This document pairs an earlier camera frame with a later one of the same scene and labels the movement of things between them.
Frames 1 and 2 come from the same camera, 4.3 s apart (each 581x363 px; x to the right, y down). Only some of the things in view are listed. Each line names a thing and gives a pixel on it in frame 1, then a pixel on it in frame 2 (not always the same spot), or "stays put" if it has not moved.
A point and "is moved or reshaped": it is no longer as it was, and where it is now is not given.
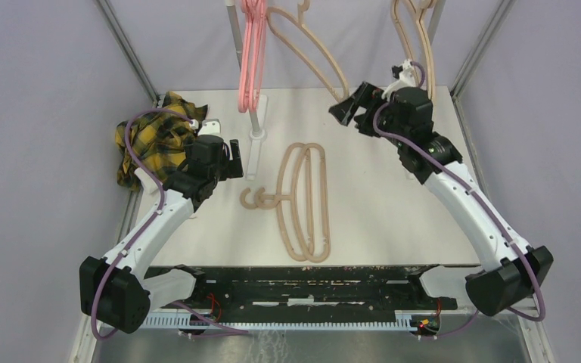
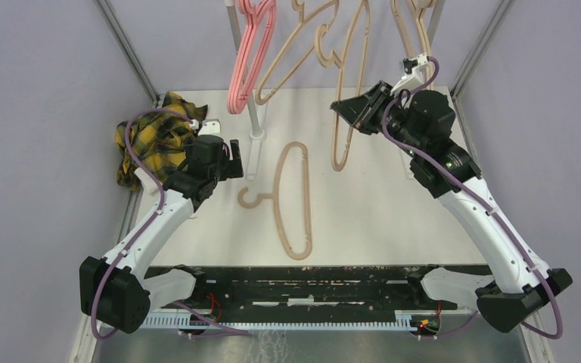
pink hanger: [249, 17] is moved or reshaped
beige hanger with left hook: [278, 198] stays put
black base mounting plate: [307, 287] stays put
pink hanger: [259, 23] is moved or reshaped
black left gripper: [231, 169] stays put
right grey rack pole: [435, 19] stays put
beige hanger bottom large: [270, 201] -> [358, 83]
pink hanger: [247, 95] is moved or reshaped
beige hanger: [303, 7] is moved or reshaped
